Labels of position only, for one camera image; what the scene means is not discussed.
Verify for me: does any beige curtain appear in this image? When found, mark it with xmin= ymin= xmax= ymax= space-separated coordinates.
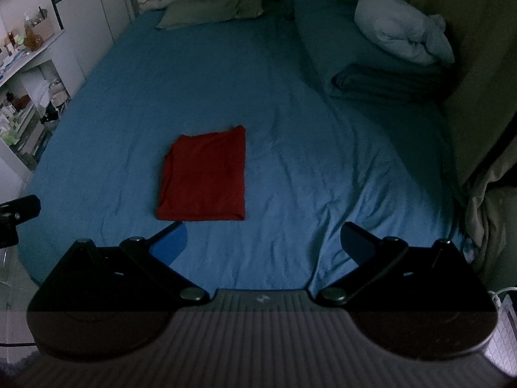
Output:
xmin=379 ymin=0 xmax=517 ymax=289

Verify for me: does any long blue pillow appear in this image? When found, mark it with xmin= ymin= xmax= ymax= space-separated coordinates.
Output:
xmin=278 ymin=0 xmax=405 ymax=94

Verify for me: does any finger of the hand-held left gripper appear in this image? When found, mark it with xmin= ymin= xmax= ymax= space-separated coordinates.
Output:
xmin=0 ymin=195 xmax=42 ymax=248

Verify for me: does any rolled white duvet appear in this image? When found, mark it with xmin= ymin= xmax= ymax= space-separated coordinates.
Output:
xmin=354 ymin=0 xmax=455 ymax=66

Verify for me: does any cardboard box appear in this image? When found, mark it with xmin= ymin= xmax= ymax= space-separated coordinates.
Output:
xmin=26 ymin=15 xmax=56 ymax=45

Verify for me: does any white wardrobe with dark panel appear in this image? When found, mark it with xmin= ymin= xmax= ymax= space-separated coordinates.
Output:
xmin=42 ymin=0 xmax=137 ymax=86

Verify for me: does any white shelf unit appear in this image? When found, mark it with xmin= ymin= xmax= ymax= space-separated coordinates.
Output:
xmin=0 ymin=24 xmax=88 ymax=171

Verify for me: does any green pillow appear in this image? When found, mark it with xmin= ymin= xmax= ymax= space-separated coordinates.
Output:
xmin=155 ymin=0 xmax=266 ymax=30

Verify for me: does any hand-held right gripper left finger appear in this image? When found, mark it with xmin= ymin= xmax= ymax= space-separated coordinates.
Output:
xmin=38 ymin=221 xmax=210 ymax=305

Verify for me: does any bed with blue sheet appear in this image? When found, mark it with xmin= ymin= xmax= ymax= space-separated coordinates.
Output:
xmin=18 ymin=0 xmax=474 ymax=292

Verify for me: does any folded dark blue blanket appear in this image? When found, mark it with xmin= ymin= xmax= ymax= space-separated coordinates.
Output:
xmin=332 ymin=63 xmax=446 ymax=102

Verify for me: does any red long-sleeve sweater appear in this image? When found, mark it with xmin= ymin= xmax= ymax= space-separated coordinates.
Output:
xmin=157 ymin=125 xmax=247 ymax=222

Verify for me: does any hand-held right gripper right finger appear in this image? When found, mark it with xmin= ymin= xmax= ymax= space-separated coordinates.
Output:
xmin=317 ymin=221 xmax=482 ymax=307

